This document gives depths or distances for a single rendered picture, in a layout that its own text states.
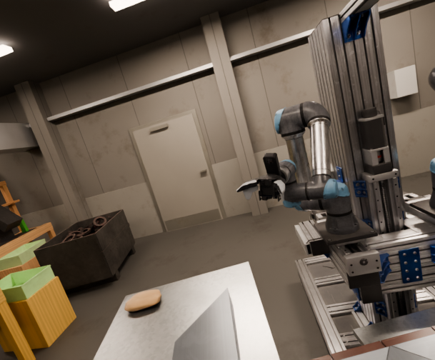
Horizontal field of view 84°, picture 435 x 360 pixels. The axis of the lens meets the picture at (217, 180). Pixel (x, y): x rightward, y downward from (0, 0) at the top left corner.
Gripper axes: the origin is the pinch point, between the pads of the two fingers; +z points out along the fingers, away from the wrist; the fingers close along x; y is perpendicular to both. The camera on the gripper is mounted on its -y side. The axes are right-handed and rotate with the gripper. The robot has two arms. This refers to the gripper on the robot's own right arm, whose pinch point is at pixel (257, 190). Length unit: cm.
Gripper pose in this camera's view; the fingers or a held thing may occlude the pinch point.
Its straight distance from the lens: 76.2
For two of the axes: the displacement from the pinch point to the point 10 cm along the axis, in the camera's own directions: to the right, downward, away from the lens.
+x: -8.5, -0.1, 5.3
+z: -5.0, 3.1, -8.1
